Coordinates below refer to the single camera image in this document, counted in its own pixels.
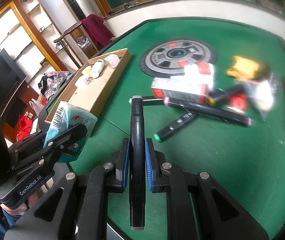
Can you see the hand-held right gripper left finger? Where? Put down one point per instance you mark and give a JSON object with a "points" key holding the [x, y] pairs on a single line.
{"points": [[126, 165]]}

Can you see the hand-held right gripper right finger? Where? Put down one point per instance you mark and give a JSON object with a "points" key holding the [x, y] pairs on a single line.
{"points": [[148, 165]]}

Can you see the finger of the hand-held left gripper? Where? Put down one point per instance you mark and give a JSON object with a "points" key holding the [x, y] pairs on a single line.
{"points": [[57, 140]]}

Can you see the blue tissue pack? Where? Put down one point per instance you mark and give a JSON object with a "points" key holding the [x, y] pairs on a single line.
{"points": [[77, 120]]}

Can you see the black marker grey cap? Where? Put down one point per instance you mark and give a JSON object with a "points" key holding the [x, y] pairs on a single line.
{"points": [[137, 130]]}

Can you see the black marker green cap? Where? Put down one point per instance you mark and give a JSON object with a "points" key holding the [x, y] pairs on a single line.
{"points": [[175, 126]]}

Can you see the white square box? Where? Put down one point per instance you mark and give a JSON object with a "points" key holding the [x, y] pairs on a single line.
{"points": [[85, 82]]}

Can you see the cardboard box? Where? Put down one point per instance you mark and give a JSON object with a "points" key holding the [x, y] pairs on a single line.
{"points": [[100, 90]]}

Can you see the black marker pink cap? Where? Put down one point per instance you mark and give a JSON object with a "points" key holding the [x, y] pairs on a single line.
{"points": [[207, 112]]}

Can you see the white and red carton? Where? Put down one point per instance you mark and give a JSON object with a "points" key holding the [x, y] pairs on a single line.
{"points": [[177, 88]]}

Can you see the white bottle green label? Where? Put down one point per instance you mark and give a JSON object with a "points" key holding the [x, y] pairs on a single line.
{"points": [[97, 68]]}

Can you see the small white printed box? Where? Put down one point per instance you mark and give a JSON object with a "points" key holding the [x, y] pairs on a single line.
{"points": [[112, 61]]}

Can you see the person's left hand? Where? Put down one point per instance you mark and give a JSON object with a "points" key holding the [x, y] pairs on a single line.
{"points": [[15, 208]]}

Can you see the red plastic bag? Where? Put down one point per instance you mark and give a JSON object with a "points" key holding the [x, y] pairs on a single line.
{"points": [[25, 128]]}

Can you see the white plastic bag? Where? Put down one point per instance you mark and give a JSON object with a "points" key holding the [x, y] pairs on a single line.
{"points": [[37, 107]]}

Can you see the floral clothing pile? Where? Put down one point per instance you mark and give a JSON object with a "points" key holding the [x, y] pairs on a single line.
{"points": [[56, 82]]}

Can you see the black television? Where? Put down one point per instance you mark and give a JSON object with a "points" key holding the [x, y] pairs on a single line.
{"points": [[2, 85]]}

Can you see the wooden chair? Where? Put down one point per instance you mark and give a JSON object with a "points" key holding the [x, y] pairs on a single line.
{"points": [[82, 42]]}

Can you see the black marker yellow cap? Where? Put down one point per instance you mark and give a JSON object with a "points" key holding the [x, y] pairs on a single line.
{"points": [[228, 93]]}

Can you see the red snack packet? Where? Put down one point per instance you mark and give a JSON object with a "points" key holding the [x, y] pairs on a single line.
{"points": [[238, 101]]}

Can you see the round grey table dial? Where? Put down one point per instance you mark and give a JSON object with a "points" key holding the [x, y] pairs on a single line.
{"points": [[180, 57]]}

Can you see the maroon cloth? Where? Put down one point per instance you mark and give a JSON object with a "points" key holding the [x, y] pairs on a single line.
{"points": [[97, 31]]}

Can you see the silver foil snack packet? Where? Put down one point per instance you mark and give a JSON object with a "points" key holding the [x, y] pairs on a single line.
{"points": [[266, 95]]}

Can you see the yellow snack packet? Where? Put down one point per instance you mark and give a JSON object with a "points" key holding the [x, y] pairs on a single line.
{"points": [[245, 67]]}

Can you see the white standing air conditioner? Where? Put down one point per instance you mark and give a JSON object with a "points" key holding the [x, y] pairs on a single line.
{"points": [[75, 0]]}

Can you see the wooden wall shelf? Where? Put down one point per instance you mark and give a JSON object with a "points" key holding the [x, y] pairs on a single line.
{"points": [[20, 30]]}

